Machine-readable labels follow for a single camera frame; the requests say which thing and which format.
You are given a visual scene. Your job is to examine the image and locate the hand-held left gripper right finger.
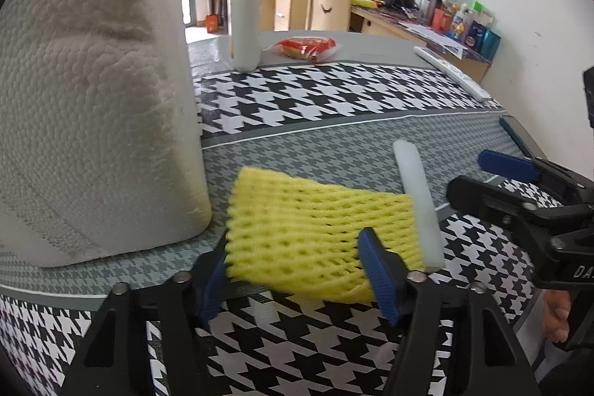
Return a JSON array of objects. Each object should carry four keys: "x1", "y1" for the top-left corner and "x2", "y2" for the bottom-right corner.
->
[{"x1": 359, "y1": 228, "x2": 542, "y2": 396}]

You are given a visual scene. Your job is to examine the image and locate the person's right hand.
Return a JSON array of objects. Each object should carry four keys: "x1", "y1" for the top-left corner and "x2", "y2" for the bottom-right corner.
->
[{"x1": 540, "y1": 289, "x2": 574, "y2": 343}]

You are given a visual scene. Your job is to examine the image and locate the white paper towel roll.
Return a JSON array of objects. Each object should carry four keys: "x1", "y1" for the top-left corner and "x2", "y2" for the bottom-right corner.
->
[{"x1": 0, "y1": 0, "x2": 213, "y2": 269}]

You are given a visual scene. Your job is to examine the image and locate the steel thermos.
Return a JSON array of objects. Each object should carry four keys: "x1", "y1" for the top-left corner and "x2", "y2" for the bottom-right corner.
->
[{"x1": 420, "y1": 0, "x2": 441, "y2": 25}]

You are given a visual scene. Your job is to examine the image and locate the white remote control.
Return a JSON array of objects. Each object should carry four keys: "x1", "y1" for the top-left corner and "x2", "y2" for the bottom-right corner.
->
[{"x1": 413, "y1": 46, "x2": 493, "y2": 102}]

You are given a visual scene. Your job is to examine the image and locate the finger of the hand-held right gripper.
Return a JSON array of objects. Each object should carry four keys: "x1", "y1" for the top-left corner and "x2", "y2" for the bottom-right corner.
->
[
  {"x1": 478, "y1": 148, "x2": 588, "y2": 203},
  {"x1": 446, "y1": 174, "x2": 591, "y2": 249}
]

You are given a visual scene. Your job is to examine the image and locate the plain wooden desk with drawers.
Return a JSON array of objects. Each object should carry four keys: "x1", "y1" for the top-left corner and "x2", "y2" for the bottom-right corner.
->
[{"x1": 262, "y1": 0, "x2": 317, "y2": 33}]

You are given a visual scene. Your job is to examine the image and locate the yellow foam net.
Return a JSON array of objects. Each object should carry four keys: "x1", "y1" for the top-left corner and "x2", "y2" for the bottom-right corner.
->
[{"x1": 225, "y1": 166, "x2": 426, "y2": 304}]

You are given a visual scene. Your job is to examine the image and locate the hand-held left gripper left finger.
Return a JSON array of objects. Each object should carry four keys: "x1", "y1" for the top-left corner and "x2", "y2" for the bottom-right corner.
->
[{"x1": 56, "y1": 233, "x2": 229, "y2": 396}]

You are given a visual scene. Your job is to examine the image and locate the red snack packet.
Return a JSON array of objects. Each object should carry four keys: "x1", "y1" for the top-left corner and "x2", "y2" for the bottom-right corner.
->
[{"x1": 264, "y1": 35, "x2": 343, "y2": 64}]

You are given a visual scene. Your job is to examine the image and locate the wooden chair with smiley face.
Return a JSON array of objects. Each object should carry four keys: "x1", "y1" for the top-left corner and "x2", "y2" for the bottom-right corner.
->
[{"x1": 310, "y1": 0, "x2": 352, "y2": 33}]

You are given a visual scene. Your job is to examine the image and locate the houndstooth tablecloth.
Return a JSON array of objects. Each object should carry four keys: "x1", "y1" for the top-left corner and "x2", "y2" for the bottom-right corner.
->
[{"x1": 0, "y1": 32, "x2": 576, "y2": 396}]

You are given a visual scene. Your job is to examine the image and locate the printed paper sheets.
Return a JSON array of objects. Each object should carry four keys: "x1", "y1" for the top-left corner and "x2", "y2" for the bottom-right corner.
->
[{"x1": 408, "y1": 22, "x2": 470, "y2": 54}]

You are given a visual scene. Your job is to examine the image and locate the cluster of bottles and boxes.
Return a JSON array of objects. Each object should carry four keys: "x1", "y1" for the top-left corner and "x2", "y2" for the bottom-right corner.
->
[{"x1": 431, "y1": 0, "x2": 503, "y2": 59}]

